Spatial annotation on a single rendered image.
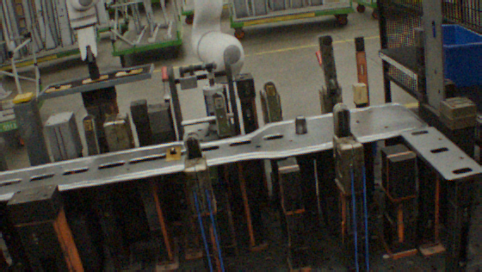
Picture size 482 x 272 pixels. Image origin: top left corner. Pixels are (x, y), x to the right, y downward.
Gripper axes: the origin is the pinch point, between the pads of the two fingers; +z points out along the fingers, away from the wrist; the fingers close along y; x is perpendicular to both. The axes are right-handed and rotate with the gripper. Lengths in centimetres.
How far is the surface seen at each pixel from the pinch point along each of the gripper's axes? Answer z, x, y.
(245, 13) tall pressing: 84, 220, -622
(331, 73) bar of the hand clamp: 8, 66, 32
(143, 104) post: 9.2, 12.6, 17.9
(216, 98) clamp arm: 9.6, 32.4, 27.5
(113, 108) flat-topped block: 11.5, 3.6, 5.3
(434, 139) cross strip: 19, 76, 69
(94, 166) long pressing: 18.5, -4.9, 33.1
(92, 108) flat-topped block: 10.2, -2.9, 4.2
